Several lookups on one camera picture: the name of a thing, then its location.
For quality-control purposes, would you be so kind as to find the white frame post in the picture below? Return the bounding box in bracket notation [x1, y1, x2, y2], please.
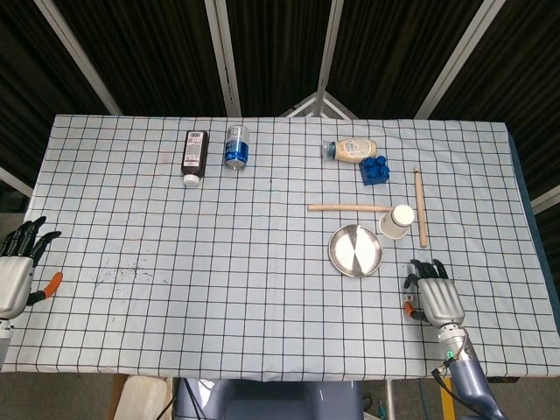
[0, 165, 35, 199]
[204, 0, 242, 118]
[33, 0, 123, 116]
[413, 0, 503, 120]
[315, 0, 346, 95]
[530, 183, 560, 215]

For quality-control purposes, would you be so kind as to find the tapered wooden stick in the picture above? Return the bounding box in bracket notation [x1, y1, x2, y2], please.
[413, 167, 429, 249]

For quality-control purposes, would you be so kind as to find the yellow post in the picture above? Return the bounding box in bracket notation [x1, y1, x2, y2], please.
[439, 376, 454, 420]

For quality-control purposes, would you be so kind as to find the white paper cup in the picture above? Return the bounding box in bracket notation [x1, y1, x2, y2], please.
[378, 204, 416, 241]

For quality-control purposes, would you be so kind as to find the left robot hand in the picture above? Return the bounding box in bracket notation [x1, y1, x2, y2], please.
[0, 215, 64, 319]

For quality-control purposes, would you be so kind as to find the blue drink can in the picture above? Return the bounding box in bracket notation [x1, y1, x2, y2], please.
[223, 125, 251, 172]

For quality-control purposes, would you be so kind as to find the blue building block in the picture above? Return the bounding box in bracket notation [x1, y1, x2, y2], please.
[359, 155, 391, 187]

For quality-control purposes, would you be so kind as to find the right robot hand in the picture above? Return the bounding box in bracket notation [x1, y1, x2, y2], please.
[402, 258, 466, 327]

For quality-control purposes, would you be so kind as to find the dark pleated curtain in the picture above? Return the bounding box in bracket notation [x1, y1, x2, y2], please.
[0, 0, 560, 228]

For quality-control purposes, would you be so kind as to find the long wooden stick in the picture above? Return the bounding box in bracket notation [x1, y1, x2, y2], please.
[307, 204, 393, 214]

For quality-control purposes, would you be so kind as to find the mayonnaise squeeze bottle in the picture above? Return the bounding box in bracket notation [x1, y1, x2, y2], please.
[322, 136, 379, 165]

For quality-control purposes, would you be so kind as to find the metal table leg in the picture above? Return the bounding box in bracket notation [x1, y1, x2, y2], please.
[384, 378, 398, 420]

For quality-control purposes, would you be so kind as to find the grey-blue robot torso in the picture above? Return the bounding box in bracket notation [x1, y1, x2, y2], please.
[172, 378, 364, 420]

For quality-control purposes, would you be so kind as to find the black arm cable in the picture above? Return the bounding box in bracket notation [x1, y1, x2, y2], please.
[430, 356, 476, 410]

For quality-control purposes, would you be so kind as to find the brown bottle white cap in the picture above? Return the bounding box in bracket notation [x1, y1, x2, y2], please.
[180, 129, 211, 188]

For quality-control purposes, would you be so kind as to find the white triangular frame brace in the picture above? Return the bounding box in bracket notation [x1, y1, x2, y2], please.
[279, 90, 361, 120]

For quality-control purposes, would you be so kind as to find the round metal plate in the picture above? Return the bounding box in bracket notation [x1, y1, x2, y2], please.
[328, 223, 384, 277]

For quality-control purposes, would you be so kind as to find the checkered light blue tablecloth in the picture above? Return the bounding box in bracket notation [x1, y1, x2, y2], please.
[0, 114, 557, 380]

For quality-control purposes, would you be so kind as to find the white plastic container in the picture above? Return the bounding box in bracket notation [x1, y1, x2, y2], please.
[114, 374, 175, 420]

